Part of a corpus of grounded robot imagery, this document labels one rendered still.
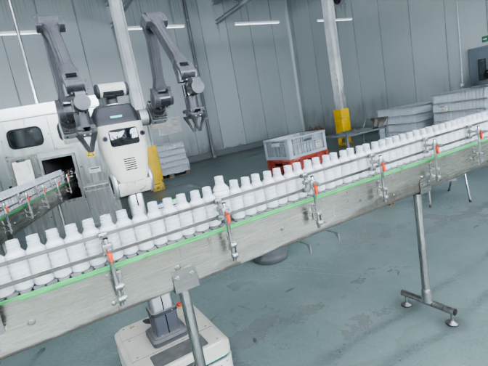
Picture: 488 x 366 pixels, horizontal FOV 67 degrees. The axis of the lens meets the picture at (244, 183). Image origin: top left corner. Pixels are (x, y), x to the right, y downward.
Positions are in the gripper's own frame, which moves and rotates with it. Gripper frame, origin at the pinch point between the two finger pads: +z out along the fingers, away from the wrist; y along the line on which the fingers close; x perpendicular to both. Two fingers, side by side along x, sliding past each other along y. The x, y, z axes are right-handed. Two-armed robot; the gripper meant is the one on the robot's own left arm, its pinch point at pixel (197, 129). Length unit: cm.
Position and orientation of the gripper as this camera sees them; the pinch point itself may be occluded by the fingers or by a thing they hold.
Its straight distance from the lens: 164.6
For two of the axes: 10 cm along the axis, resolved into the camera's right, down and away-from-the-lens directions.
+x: -8.6, 2.3, -4.5
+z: 1.8, 9.7, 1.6
